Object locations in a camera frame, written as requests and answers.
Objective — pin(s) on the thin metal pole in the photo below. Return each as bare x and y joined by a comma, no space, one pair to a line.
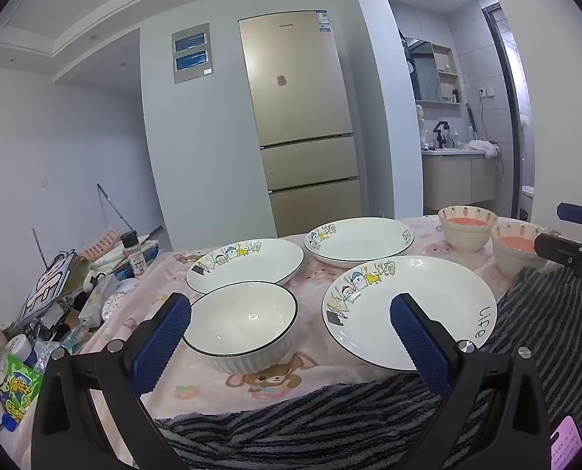
37,242

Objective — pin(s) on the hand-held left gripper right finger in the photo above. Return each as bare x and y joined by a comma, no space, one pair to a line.
418,347

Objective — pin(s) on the grey striped towel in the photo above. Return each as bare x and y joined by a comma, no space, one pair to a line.
540,313

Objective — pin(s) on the white cartoon print plate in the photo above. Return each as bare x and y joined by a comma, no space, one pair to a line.
364,242
252,267
443,293

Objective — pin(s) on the pink smartphone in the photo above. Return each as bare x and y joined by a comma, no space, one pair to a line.
565,443

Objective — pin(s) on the wall electrical panel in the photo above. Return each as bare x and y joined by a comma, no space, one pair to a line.
191,54

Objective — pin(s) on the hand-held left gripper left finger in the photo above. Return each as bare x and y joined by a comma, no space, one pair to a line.
159,347

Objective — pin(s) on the gold refrigerator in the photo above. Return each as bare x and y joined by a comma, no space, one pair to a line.
296,107

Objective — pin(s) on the bathroom mirror cabinet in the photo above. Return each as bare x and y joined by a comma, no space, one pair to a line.
425,76

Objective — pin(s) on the white round container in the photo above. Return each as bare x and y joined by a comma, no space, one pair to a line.
18,347

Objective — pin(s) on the black faucet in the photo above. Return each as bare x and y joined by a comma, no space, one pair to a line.
439,132

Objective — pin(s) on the white ribbed bowl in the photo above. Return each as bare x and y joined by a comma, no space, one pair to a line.
242,318

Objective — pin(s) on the pink strawberry print bowl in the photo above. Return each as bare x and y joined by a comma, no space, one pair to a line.
511,254
467,235

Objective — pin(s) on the black door frame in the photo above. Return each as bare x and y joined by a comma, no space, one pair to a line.
509,107

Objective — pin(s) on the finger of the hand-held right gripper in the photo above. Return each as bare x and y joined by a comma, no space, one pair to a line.
577,213
565,252

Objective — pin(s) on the pink comb rack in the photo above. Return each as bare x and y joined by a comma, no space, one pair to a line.
97,247

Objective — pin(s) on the blue white cartoon sign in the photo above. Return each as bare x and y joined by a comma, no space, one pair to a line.
46,286

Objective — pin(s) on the white towel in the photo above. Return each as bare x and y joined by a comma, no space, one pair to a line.
484,148

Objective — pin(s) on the pink printed blanket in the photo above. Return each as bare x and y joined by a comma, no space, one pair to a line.
310,281

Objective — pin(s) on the black cap spice bottle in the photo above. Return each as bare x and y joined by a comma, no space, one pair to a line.
134,257

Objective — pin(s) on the mop with metal pole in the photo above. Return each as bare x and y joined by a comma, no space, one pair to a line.
112,205

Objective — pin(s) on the bathroom vanity cabinet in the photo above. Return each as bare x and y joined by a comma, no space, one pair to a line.
457,181

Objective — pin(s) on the green snack packet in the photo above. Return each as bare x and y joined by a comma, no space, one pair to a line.
17,387

